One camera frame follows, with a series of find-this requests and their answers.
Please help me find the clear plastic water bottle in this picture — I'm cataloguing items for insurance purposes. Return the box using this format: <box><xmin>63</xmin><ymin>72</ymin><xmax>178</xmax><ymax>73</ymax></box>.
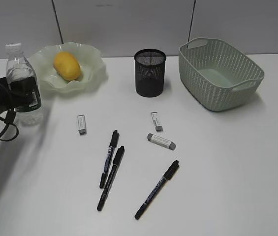
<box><xmin>5</xmin><ymin>43</ymin><xmax>43</xmax><ymax>126</ymax></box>

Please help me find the yellow mango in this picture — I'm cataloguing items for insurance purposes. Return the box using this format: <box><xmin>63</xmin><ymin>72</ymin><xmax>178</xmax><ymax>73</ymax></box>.
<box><xmin>53</xmin><ymin>52</ymin><xmax>81</xmax><ymax>81</ymax></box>

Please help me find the black marker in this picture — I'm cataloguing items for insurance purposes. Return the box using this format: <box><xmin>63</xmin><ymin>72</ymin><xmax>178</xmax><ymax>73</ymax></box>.
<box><xmin>99</xmin><ymin>130</ymin><xmax>119</xmax><ymax>189</ymax></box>
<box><xmin>97</xmin><ymin>146</ymin><xmax>124</xmax><ymax>211</ymax></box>
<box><xmin>134</xmin><ymin>160</ymin><xmax>179</xmax><ymax>220</ymax></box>

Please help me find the pale green wavy plate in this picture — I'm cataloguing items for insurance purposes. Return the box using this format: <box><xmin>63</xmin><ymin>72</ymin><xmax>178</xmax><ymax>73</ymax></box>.
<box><xmin>29</xmin><ymin>42</ymin><xmax>108</xmax><ymax>93</ymax></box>

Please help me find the left white grey eraser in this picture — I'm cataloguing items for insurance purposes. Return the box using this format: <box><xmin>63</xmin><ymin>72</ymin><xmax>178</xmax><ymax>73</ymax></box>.
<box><xmin>77</xmin><ymin>115</ymin><xmax>87</xmax><ymax>135</ymax></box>

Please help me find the black mesh pen holder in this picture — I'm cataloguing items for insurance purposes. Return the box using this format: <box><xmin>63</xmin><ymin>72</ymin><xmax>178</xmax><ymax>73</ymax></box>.
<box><xmin>134</xmin><ymin>49</ymin><xmax>166</xmax><ymax>97</ymax></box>

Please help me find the middle white grey eraser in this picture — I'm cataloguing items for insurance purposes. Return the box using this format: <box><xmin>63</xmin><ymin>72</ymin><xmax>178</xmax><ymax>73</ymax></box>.
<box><xmin>151</xmin><ymin>112</ymin><xmax>163</xmax><ymax>132</ymax></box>

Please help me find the long grey white eraser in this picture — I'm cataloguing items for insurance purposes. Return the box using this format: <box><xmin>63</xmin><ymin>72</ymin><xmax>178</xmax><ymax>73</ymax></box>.
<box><xmin>147</xmin><ymin>133</ymin><xmax>176</xmax><ymax>150</ymax></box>

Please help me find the green plastic woven basket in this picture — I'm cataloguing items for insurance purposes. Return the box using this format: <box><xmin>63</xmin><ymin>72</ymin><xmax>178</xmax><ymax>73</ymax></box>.
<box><xmin>179</xmin><ymin>38</ymin><xmax>265</xmax><ymax>112</ymax></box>

